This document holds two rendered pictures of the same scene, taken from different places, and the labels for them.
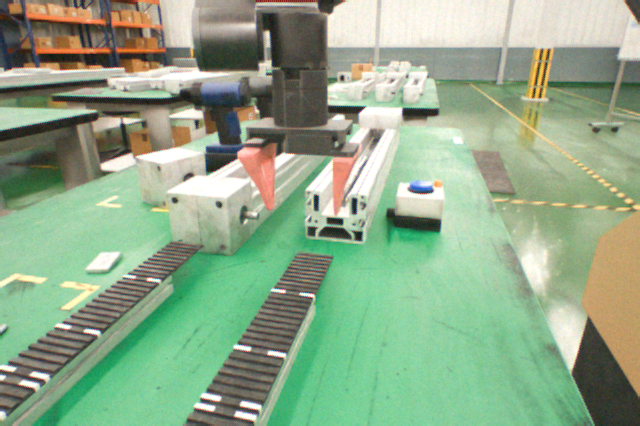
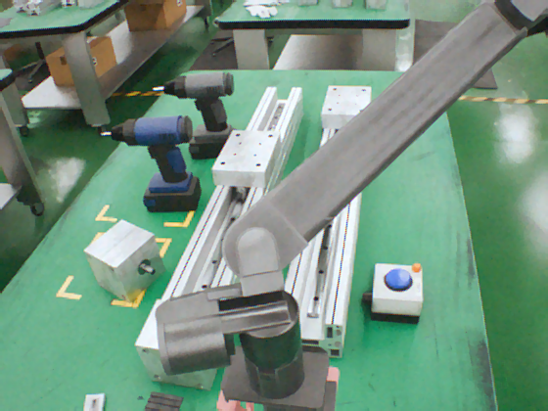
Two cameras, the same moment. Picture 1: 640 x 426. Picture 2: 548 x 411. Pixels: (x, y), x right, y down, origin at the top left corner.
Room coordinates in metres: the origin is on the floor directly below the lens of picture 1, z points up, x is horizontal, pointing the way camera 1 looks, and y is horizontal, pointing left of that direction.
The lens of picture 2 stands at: (0.16, 0.00, 1.44)
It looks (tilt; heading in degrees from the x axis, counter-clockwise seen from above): 37 degrees down; 1
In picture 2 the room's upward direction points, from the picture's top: 6 degrees counter-clockwise
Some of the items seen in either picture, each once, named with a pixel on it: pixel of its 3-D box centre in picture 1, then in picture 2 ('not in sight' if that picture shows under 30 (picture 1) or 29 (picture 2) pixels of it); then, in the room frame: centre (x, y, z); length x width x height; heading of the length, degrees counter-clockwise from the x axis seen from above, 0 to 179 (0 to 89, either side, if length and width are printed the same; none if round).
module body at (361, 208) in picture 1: (368, 157); (338, 185); (1.00, -0.12, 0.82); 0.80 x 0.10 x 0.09; 166
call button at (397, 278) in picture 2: (420, 187); (398, 279); (0.69, -0.18, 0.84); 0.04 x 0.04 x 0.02
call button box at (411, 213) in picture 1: (414, 204); (391, 292); (0.69, -0.17, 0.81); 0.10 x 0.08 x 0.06; 76
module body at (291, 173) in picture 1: (295, 153); (251, 180); (1.04, 0.06, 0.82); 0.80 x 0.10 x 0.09; 166
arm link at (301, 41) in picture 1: (293, 41); (262, 329); (0.44, 0.03, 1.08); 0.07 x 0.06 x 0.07; 97
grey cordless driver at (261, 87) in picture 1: (256, 114); (198, 114); (1.26, 0.19, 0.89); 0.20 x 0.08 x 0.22; 85
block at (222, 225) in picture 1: (220, 214); (190, 345); (0.61, 0.16, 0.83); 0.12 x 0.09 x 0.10; 76
